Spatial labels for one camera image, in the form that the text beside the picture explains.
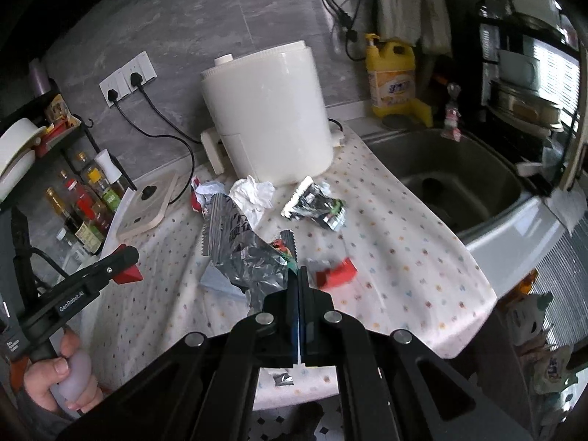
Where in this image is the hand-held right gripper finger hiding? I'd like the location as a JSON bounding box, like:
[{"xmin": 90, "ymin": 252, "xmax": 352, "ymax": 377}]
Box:
[
  {"xmin": 300, "ymin": 266, "xmax": 534, "ymax": 441},
  {"xmin": 60, "ymin": 269, "xmax": 301, "ymax": 441}
]

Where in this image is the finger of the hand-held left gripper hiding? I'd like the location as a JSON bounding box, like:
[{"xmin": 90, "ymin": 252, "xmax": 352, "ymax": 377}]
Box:
[{"xmin": 87, "ymin": 245, "xmax": 144, "ymax": 286}]

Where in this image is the red plastic piece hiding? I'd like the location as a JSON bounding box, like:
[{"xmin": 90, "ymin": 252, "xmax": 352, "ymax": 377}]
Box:
[{"xmin": 315, "ymin": 258, "xmax": 358, "ymax": 290}]

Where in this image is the colourful small wrapper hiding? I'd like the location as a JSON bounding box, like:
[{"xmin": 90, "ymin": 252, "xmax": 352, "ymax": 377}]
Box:
[{"xmin": 269, "ymin": 230, "xmax": 299, "ymax": 269}]

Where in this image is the grey foil bag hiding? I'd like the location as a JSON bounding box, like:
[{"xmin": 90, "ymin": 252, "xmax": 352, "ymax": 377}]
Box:
[{"xmin": 202, "ymin": 193, "xmax": 295, "ymax": 314}]

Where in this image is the red white wrapper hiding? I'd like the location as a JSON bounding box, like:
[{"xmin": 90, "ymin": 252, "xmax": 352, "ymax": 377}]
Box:
[{"xmin": 190, "ymin": 177, "xmax": 228, "ymax": 216}]

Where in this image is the silver snack wrapper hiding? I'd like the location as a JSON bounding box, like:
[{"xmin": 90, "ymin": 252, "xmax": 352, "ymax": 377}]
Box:
[{"xmin": 281, "ymin": 177, "xmax": 346, "ymax": 230}]

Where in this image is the white tissue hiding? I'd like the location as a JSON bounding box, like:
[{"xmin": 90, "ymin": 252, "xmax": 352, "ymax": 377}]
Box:
[{"xmin": 228, "ymin": 175, "xmax": 275, "ymax": 230}]

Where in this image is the person's left hand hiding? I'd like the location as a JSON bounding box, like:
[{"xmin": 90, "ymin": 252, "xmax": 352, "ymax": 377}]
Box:
[{"xmin": 22, "ymin": 330, "xmax": 104, "ymax": 413}]

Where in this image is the beige power strip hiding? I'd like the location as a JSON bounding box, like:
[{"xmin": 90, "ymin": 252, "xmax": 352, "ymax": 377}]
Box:
[{"xmin": 115, "ymin": 170, "xmax": 180, "ymax": 242}]

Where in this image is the clear small bottle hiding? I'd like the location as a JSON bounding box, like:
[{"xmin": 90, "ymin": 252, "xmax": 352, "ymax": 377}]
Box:
[{"xmin": 56, "ymin": 229, "xmax": 89, "ymax": 268}]

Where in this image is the dark sauce bottle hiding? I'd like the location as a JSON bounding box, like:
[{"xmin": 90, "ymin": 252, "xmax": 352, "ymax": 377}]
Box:
[{"xmin": 45, "ymin": 187, "xmax": 104, "ymax": 255}]

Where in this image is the yellow label bottle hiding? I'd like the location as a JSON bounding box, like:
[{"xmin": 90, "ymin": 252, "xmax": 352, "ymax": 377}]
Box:
[{"xmin": 76, "ymin": 151, "xmax": 115, "ymax": 212}]

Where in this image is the person's dark trouser leg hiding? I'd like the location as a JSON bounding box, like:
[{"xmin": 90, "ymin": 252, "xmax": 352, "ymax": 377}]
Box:
[{"xmin": 250, "ymin": 402, "xmax": 331, "ymax": 441}]

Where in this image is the white cap oil bottle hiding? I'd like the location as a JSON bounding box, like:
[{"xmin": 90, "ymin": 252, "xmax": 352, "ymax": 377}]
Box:
[{"xmin": 94, "ymin": 149, "xmax": 128, "ymax": 198}]

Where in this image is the dotted white cloth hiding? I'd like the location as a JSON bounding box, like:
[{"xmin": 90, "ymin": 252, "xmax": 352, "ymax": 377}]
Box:
[{"xmin": 80, "ymin": 124, "xmax": 499, "ymax": 412}]

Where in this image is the black spice rack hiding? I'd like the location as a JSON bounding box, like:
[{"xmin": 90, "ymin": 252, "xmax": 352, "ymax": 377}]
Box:
[{"xmin": 0, "ymin": 80, "xmax": 139, "ymax": 258}]

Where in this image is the red snack packet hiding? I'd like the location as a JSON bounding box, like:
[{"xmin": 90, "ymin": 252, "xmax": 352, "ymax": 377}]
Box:
[{"xmin": 34, "ymin": 119, "xmax": 83, "ymax": 157}]

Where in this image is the white round container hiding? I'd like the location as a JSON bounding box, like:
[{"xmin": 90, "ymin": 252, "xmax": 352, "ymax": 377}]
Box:
[{"xmin": 0, "ymin": 117, "xmax": 47, "ymax": 185}]

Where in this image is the yellow snack packet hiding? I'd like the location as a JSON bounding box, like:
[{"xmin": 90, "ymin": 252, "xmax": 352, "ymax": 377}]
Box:
[{"xmin": 45, "ymin": 94, "xmax": 74, "ymax": 125}]

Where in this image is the purple cylinder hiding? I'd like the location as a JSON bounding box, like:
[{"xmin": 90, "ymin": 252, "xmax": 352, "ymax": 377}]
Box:
[{"xmin": 28, "ymin": 59, "xmax": 52, "ymax": 97}]

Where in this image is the white air fryer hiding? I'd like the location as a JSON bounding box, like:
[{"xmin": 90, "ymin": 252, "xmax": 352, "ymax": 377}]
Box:
[{"xmin": 200, "ymin": 40, "xmax": 345, "ymax": 188}]

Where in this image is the steel sink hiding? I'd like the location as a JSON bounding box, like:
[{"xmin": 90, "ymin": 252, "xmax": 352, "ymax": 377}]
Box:
[{"xmin": 367, "ymin": 126, "xmax": 538, "ymax": 240}]

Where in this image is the orange bottle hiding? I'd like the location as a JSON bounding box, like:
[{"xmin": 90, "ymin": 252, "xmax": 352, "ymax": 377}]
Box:
[{"xmin": 517, "ymin": 269, "xmax": 539, "ymax": 297}]

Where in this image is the yellow sponge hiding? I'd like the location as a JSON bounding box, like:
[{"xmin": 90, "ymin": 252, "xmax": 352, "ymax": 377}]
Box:
[{"xmin": 404, "ymin": 98, "xmax": 435, "ymax": 128}]

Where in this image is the small red label bottle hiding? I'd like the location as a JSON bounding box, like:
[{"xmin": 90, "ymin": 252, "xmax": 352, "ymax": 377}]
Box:
[{"xmin": 441, "ymin": 83, "xmax": 464, "ymax": 141}]

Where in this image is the white blue detergent pouch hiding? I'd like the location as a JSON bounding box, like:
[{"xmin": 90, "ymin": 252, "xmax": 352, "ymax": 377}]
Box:
[{"xmin": 528, "ymin": 344, "xmax": 580, "ymax": 396}]

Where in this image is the yellow detergent bottle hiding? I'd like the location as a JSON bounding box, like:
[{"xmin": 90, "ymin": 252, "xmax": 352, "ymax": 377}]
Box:
[{"xmin": 365, "ymin": 33, "xmax": 416, "ymax": 118}]

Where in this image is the white paper towel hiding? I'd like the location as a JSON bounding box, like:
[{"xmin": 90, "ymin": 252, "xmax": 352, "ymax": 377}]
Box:
[{"xmin": 544, "ymin": 188, "xmax": 588, "ymax": 235}]

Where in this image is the black dish rack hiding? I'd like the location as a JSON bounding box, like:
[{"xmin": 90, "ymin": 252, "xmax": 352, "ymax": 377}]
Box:
[{"xmin": 469, "ymin": 0, "xmax": 580, "ymax": 148}]

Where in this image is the hanging white cloth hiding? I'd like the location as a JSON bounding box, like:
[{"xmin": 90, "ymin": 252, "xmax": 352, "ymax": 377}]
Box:
[
  {"xmin": 420, "ymin": 0, "xmax": 453, "ymax": 53},
  {"xmin": 374, "ymin": 0, "xmax": 423, "ymax": 42}
]

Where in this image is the black power cable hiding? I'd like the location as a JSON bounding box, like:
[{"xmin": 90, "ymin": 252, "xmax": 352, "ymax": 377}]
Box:
[
  {"xmin": 129, "ymin": 71, "xmax": 205, "ymax": 145},
  {"xmin": 107, "ymin": 88, "xmax": 198, "ymax": 204}
]

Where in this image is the white wall socket panel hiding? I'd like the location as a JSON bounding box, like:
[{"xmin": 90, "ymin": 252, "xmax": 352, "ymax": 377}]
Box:
[{"xmin": 98, "ymin": 51, "xmax": 158, "ymax": 107}]

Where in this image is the hanging black cable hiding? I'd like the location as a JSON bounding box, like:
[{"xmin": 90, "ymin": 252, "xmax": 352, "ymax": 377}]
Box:
[{"xmin": 319, "ymin": 0, "xmax": 374, "ymax": 61}]

